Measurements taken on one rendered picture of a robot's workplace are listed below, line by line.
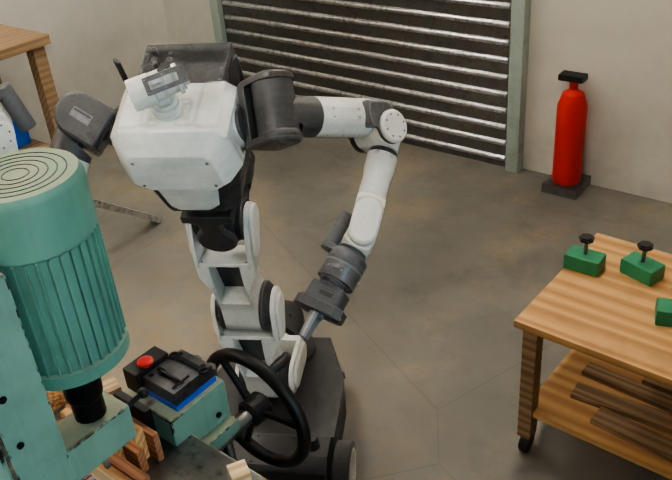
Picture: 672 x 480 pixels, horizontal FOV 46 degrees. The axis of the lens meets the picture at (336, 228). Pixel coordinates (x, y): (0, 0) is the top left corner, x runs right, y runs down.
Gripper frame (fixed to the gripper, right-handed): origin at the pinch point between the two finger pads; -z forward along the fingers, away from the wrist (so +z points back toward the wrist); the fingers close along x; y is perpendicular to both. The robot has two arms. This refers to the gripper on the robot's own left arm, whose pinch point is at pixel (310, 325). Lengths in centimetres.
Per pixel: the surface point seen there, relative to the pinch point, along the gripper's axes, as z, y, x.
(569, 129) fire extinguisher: 176, -170, 17
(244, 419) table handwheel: -23.9, 3.9, 0.2
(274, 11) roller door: 202, -172, 210
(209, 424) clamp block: -28.4, 14.2, 0.8
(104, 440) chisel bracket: -39, 38, 3
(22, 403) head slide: -40, 60, 2
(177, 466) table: -37.5, 21.2, -1.9
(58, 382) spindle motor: -35, 56, 2
